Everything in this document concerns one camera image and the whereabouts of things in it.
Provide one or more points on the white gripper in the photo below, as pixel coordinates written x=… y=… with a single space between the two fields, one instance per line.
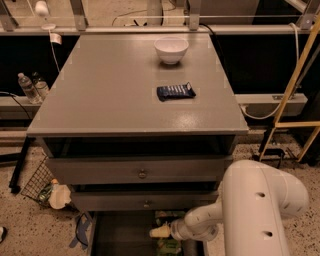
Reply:
x=177 y=230

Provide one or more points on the green rice chip bag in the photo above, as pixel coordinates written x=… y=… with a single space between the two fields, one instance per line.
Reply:
x=168 y=246

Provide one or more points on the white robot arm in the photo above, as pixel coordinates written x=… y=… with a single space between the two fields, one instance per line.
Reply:
x=255 y=199

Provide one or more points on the middle grey drawer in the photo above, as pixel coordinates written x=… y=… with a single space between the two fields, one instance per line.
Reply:
x=130 y=201

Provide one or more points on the open bottom grey drawer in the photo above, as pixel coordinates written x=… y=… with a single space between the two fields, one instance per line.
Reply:
x=126 y=233

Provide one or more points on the top grey drawer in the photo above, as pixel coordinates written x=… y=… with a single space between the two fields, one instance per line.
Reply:
x=138 y=170

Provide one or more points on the grey drawer cabinet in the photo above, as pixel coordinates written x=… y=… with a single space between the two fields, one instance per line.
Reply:
x=104 y=104

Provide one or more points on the white crumpled bag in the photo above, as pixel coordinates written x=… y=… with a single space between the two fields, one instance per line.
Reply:
x=60 y=196

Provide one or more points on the blue tape strips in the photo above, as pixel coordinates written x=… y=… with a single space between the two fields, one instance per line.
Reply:
x=80 y=234

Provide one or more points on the dark blue snack packet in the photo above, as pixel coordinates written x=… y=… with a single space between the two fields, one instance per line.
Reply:
x=175 y=92

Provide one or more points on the black metal leg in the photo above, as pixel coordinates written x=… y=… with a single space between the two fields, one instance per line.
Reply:
x=13 y=184

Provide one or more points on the white ceramic bowl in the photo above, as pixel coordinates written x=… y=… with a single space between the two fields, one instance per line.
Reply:
x=171 y=49

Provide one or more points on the clear water bottle right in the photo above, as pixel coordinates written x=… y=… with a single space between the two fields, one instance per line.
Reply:
x=40 y=84

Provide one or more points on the clear water bottle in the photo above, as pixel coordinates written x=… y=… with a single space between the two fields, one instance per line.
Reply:
x=40 y=84
x=29 y=89

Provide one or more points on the clear water bottle left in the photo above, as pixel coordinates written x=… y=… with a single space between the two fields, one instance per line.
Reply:
x=29 y=89

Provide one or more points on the white round device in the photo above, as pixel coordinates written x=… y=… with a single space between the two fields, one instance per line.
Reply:
x=41 y=8

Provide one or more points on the black wire basket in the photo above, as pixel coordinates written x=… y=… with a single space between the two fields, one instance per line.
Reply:
x=39 y=187

